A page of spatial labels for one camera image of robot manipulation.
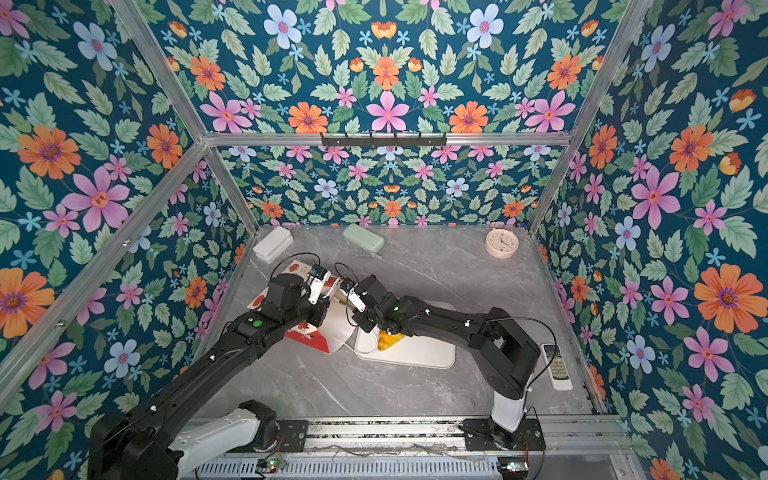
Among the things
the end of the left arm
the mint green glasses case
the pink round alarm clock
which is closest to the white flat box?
the mint green glasses case

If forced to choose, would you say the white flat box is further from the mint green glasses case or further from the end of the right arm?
the end of the right arm

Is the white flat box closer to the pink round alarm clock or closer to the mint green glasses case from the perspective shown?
the mint green glasses case

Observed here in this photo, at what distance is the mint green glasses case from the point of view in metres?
1.13

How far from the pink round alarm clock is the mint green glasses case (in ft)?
1.36

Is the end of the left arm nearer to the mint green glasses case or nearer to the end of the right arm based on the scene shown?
the end of the right arm

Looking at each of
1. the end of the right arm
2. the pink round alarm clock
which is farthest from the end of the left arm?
the pink round alarm clock

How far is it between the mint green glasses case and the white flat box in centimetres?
22

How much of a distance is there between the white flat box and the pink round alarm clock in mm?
781

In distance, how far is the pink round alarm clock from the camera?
112cm

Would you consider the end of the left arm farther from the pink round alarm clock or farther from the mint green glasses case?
the pink round alarm clock

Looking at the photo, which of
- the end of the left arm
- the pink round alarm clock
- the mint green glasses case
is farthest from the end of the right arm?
the pink round alarm clock

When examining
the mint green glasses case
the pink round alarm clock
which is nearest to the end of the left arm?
the mint green glasses case

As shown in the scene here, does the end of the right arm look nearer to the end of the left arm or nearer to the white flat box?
the end of the left arm

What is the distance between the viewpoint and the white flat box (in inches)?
43.0
